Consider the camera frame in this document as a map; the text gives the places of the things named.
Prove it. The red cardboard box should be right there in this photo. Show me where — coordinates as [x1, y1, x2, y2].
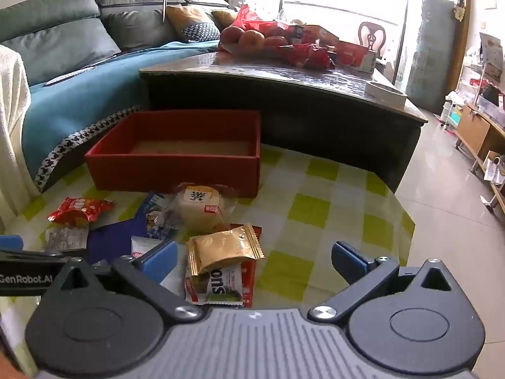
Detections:
[85, 111, 262, 199]

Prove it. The wooden cabinet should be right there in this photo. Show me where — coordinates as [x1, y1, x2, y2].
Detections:
[455, 105, 505, 190]

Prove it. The red snack packet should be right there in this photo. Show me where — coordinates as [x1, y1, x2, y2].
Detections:
[229, 223, 263, 309]

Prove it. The teal blanket houndstooth trim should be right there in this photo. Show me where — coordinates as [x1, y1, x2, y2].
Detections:
[21, 39, 219, 194]

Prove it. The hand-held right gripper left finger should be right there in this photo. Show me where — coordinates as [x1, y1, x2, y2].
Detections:
[43, 239, 204, 322]

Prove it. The grey green back cushion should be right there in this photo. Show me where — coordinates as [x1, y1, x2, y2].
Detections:
[0, 27, 121, 85]

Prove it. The red plastic bag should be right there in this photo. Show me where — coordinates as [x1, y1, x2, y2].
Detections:
[230, 4, 288, 32]

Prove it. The dark blue snack packet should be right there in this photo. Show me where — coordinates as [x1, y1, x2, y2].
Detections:
[87, 215, 148, 265]

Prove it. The red carton dark label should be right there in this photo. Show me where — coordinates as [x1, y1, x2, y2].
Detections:
[290, 24, 340, 46]

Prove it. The white round bowl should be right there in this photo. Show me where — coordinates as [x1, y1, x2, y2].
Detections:
[365, 81, 408, 108]

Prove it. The wooden chair back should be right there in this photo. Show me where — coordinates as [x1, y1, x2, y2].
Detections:
[358, 21, 385, 60]

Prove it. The grey sofa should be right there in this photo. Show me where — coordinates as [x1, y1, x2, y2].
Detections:
[0, 0, 239, 196]

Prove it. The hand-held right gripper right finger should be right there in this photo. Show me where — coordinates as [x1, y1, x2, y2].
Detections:
[308, 241, 464, 322]

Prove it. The dark grey back cushion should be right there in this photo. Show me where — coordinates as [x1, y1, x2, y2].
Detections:
[106, 8, 178, 52]

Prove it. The white crinkled snack packet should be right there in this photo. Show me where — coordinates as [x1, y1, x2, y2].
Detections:
[44, 225, 88, 251]

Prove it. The white plastic drawer unit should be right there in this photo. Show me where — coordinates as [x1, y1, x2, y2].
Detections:
[440, 91, 467, 131]

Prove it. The cream fleece blanket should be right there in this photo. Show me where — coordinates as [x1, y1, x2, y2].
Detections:
[0, 44, 42, 222]

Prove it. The white green wafer packet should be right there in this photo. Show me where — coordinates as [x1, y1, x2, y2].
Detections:
[185, 262, 244, 306]

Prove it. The blue white cartoon snack packet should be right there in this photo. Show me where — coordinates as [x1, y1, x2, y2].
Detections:
[136, 191, 180, 241]

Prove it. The red gummy candy packet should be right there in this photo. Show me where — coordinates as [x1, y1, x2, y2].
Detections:
[46, 197, 115, 226]

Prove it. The dark coffee table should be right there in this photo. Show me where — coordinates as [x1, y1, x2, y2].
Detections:
[139, 49, 429, 194]

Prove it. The bread bun clear wrapper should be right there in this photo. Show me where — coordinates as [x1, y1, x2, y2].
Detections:
[168, 183, 237, 232]

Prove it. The small white snack packet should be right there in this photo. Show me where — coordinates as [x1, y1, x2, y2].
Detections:
[131, 236, 163, 262]

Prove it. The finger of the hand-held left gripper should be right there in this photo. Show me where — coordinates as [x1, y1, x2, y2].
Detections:
[0, 235, 86, 263]

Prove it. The red white carton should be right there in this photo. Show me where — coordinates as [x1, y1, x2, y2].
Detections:
[335, 40, 377, 74]

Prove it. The grey wrapped tall appliance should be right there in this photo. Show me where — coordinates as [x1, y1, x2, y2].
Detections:
[410, 0, 460, 109]

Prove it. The gold snack packet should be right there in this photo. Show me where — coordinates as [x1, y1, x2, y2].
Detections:
[186, 224, 264, 277]

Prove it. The glass fruit plate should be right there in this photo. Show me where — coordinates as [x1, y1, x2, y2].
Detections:
[219, 41, 293, 58]

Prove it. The white paper bag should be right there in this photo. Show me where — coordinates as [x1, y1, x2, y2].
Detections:
[483, 156, 505, 184]

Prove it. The red crinkled snack bag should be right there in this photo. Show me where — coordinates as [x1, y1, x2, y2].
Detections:
[280, 43, 336, 69]

